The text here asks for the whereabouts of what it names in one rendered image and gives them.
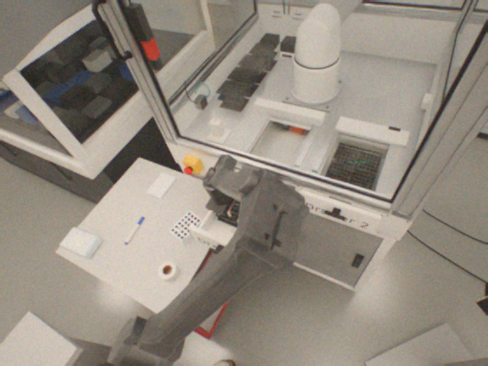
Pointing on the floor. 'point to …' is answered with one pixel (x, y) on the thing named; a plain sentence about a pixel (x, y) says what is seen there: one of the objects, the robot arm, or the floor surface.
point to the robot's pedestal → (48, 346)
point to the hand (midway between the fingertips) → (227, 208)
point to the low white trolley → (146, 239)
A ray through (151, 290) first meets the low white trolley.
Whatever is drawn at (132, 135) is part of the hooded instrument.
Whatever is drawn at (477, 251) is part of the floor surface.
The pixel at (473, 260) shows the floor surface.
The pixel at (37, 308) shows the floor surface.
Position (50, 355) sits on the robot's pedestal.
